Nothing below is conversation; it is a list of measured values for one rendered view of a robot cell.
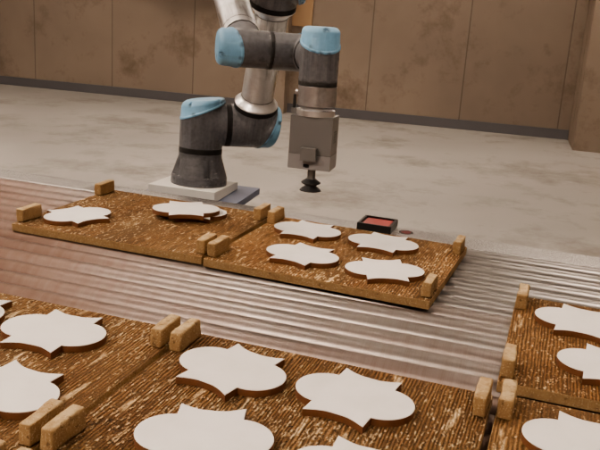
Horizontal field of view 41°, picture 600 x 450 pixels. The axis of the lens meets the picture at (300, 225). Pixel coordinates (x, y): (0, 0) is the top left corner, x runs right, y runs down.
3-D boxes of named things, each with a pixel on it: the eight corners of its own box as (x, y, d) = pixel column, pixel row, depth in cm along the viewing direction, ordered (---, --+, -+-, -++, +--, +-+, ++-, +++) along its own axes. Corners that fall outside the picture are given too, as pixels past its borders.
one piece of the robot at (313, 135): (285, 96, 149) (279, 181, 154) (331, 101, 147) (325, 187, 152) (297, 92, 158) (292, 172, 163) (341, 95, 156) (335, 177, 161)
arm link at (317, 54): (335, 27, 156) (347, 29, 148) (330, 83, 159) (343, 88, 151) (295, 24, 154) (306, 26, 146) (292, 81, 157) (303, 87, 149)
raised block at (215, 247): (221, 248, 148) (221, 234, 147) (230, 249, 147) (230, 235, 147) (205, 256, 143) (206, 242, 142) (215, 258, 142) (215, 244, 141)
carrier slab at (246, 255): (278, 222, 174) (279, 215, 173) (466, 254, 160) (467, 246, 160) (202, 266, 142) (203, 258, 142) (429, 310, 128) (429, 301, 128)
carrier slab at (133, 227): (110, 195, 187) (110, 188, 187) (272, 220, 175) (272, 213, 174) (12, 230, 155) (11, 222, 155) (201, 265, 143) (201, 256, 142)
